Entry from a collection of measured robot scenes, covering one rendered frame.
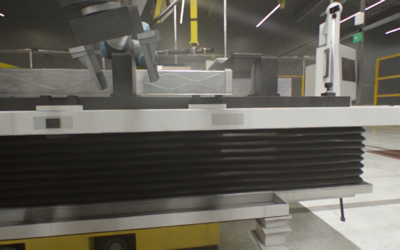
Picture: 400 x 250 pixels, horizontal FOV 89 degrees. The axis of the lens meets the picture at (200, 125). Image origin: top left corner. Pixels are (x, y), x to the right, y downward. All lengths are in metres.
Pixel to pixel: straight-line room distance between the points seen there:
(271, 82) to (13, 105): 0.79
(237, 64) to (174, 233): 0.96
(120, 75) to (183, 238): 0.94
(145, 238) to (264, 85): 0.99
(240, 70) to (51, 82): 0.79
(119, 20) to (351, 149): 1.22
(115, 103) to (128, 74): 0.10
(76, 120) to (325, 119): 0.78
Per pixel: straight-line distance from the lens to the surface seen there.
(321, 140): 1.20
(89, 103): 0.70
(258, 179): 1.07
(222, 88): 0.86
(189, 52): 1.91
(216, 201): 1.03
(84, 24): 0.50
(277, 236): 1.09
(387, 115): 0.97
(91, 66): 0.53
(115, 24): 0.47
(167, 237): 1.29
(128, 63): 0.69
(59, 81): 0.93
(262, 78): 0.74
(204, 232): 1.29
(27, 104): 0.78
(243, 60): 1.05
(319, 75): 3.72
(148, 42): 0.46
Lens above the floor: 0.84
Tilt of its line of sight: 5 degrees down
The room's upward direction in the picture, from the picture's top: 1 degrees counter-clockwise
